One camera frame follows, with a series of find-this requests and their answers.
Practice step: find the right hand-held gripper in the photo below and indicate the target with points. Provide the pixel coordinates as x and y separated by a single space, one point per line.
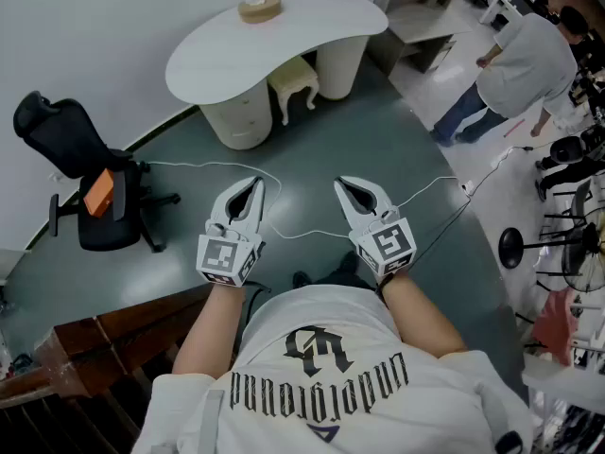
387 246

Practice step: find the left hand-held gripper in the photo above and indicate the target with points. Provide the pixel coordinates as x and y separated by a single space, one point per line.
222 256

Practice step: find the cream upholstered stool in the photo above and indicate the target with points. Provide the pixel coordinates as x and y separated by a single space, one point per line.
290 76

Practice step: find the white curved desk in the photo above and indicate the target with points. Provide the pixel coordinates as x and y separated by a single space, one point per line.
283 40

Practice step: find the person's left forearm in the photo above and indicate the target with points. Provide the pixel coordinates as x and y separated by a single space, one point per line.
208 329

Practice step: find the person's right forearm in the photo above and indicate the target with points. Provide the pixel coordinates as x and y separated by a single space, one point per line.
420 315

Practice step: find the person's right black shoe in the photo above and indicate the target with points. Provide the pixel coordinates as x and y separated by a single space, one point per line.
347 263

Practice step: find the person's black shoe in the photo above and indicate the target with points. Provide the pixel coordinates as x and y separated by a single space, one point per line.
301 279
347 263

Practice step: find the person's left black shoe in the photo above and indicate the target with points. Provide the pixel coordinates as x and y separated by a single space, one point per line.
301 279

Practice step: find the white power strip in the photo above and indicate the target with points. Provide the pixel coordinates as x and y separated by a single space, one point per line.
468 188

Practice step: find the orange box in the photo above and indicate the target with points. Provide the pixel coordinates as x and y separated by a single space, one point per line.
99 192

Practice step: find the grey wooden desk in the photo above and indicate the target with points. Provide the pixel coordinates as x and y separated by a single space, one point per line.
425 22

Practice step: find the person's white printed t-shirt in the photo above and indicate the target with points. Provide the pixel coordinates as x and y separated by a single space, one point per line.
331 395

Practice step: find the black mesh office chair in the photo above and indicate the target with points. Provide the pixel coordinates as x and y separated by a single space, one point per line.
61 130

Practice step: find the tape roll on desk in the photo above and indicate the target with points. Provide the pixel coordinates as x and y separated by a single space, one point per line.
260 10

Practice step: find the black cylindrical machine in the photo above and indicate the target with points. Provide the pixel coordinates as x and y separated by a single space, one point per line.
566 150

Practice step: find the black metal rack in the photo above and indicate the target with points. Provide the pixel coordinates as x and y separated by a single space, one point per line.
581 201

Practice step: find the pink cloth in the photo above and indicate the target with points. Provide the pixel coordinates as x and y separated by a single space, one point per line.
555 324

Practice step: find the white office desk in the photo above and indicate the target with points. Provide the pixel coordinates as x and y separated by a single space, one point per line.
501 7

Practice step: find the white side table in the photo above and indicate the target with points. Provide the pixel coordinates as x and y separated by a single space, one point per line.
567 386

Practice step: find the black clip-on device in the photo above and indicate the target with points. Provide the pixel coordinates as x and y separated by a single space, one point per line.
509 443

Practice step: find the brown wooden slatted frame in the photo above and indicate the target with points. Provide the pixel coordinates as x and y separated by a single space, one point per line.
94 338

